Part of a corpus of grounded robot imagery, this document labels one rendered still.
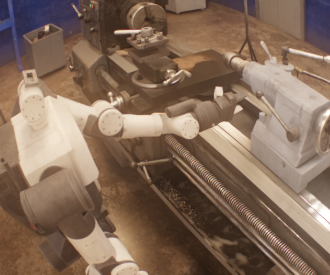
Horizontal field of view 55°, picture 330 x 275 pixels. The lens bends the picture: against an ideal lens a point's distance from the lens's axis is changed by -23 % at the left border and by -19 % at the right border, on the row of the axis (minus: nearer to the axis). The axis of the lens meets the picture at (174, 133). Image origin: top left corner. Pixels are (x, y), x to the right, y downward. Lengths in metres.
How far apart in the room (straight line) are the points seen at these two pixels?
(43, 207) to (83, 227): 0.10
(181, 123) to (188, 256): 1.19
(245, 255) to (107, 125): 0.96
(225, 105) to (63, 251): 0.74
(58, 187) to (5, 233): 2.01
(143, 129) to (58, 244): 0.47
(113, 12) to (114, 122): 1.51
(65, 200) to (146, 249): 1.64
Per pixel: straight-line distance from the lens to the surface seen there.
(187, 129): 1.20
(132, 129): 1.16
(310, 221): 1.33
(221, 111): 1.29
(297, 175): 1.38
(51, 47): 4.52
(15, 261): 2.47
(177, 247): 2.28
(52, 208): 0.69
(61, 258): 1.11
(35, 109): 0.79
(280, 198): 1.40
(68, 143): 0.79
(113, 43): 2.59
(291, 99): 1.38
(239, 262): 1.71
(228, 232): 1.83
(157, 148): 1.89
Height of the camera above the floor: 1.83
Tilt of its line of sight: 36 degrees down
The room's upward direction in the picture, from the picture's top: 4 degrees counter-clockwise
